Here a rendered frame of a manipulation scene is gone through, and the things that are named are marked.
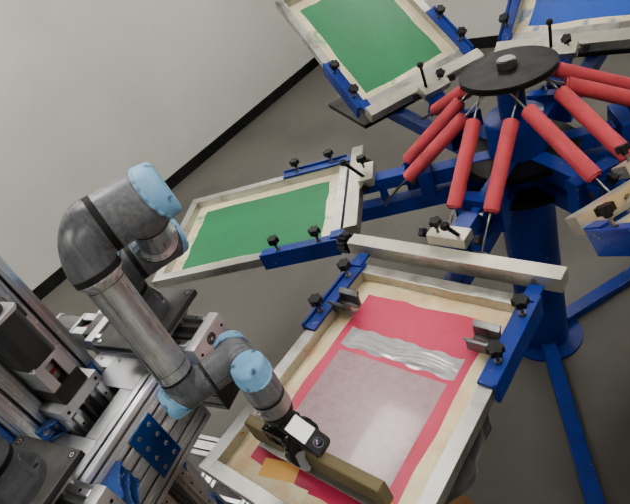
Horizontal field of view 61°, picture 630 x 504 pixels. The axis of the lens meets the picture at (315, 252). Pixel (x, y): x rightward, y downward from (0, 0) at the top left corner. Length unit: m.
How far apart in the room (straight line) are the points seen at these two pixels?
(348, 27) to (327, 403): 1.86
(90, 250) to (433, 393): 0.87
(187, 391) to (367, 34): 2.00
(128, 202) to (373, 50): 1.84
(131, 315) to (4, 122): 3.82
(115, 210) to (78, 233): 0.07
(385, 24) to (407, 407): 1.90
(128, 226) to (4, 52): 3.90
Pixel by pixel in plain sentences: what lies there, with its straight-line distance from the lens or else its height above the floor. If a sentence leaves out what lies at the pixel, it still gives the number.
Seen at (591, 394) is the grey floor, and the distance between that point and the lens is 2.53.
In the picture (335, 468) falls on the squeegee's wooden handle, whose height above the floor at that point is 1.05.
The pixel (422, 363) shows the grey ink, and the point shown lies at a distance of 1.45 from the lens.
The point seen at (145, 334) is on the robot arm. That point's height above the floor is 1.48.
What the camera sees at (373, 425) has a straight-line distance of 1.39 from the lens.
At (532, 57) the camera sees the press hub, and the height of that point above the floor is 1.32.
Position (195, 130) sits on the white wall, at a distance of 5.64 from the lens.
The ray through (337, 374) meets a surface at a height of 0.95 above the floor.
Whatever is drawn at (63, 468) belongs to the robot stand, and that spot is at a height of 1.26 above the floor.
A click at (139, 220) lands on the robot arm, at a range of 1.02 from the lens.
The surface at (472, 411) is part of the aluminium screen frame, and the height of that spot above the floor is 0.99.
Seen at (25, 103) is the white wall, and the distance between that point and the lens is 4.86.
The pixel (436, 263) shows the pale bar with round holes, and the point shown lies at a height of 1.02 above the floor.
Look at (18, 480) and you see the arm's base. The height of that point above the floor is 1.31.
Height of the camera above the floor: 2.08
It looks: 35 degrees down
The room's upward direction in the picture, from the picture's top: 25 degrees counter-clockwise
